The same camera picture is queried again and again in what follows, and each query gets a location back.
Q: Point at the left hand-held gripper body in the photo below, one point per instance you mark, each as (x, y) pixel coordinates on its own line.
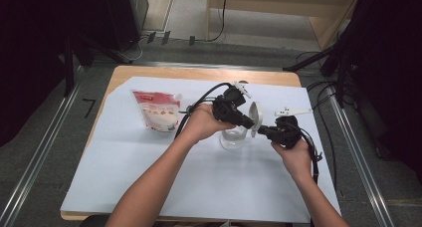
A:
(227, 109)

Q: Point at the red and white refill pouch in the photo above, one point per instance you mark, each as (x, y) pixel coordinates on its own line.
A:
(159, 111)

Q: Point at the black cabinet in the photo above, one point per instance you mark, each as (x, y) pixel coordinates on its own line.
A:
(126, 18)

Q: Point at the clear jar with white lid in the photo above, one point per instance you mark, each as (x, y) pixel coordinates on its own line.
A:
(256, 115)

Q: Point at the light wooden shelf unit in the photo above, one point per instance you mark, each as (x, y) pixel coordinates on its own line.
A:
(265, 1)

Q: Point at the black tripod stand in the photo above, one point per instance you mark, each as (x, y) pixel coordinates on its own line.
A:
(315, 57)

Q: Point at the person's left hand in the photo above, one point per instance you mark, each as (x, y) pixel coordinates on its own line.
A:
(199, 124)

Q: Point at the black tape piece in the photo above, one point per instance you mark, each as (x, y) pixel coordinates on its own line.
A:
(192, 40)
(166, 38)

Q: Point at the black metal stand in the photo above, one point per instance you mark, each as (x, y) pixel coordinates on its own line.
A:
(69, 64)

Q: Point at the metal floor rail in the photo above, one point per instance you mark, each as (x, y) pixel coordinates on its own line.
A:
(360, 160)
(40, 154)

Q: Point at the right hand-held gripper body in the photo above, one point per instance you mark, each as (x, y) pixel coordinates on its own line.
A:
(285, 134)

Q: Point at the person's right hand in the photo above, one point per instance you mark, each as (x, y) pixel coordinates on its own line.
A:
(297, 160)

